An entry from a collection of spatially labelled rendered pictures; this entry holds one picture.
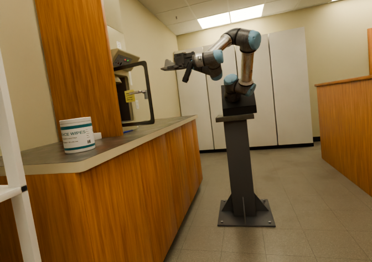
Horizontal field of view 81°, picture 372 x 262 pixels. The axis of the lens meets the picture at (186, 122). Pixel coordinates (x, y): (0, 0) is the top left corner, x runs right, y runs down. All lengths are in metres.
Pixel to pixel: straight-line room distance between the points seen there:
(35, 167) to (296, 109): 4.17
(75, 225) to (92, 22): 1.16
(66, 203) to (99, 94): 0.78
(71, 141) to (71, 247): 0.41
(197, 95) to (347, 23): 3.11
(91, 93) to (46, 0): 0.68
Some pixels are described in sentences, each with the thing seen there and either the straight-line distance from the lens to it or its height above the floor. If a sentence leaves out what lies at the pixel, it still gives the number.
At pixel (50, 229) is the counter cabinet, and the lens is 1.06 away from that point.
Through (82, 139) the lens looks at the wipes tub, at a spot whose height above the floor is 1.00.
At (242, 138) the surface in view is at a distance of 1.96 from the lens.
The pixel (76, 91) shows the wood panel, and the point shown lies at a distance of 1.63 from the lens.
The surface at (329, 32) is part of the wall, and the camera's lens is 5.26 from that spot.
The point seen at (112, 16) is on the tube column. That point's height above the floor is 1.80.
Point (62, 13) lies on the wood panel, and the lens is 1.76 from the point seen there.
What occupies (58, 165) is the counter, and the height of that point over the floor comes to 0.93.
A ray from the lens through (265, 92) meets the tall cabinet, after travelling 4.44.
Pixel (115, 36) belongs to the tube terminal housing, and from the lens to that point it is 1.81.
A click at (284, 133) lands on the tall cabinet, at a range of 4.55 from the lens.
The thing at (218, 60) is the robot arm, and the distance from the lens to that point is 1.24.
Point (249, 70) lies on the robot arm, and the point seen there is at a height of 1.28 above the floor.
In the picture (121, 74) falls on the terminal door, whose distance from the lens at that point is 1.51.
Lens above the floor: 1.09
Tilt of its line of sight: 5 degrees down
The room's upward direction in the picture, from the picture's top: 7 degrees counter-clockwise
